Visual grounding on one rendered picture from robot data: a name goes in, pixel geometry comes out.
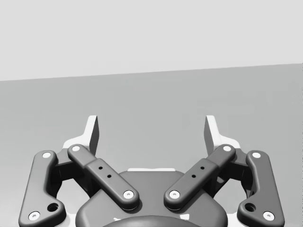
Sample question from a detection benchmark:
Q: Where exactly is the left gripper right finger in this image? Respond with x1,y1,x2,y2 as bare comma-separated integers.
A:
163,115,285,227

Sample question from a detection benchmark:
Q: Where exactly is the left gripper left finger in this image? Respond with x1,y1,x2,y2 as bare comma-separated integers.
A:
18,115,140,227

